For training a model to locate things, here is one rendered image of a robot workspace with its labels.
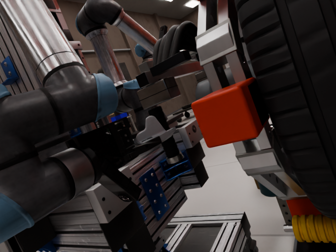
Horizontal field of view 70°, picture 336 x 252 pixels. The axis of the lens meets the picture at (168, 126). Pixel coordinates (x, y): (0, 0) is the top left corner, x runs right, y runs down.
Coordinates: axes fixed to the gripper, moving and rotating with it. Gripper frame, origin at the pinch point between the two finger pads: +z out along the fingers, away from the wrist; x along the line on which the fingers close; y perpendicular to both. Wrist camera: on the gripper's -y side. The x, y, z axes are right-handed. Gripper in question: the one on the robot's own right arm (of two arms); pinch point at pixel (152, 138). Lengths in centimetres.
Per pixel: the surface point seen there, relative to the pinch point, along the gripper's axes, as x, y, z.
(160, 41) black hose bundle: -9.5, 19.7, 4.8
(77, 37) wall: 754, 418, 694
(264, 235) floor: 16, -82, 74
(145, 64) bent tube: -4.2, 16.8, 3.4
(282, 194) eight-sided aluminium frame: -21.5, -21.9, 7.6
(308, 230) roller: -23.7, -31.2, 8.0
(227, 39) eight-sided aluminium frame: -26.1, 11.8, -5.0
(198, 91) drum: -7.6, 6.1, 17.3
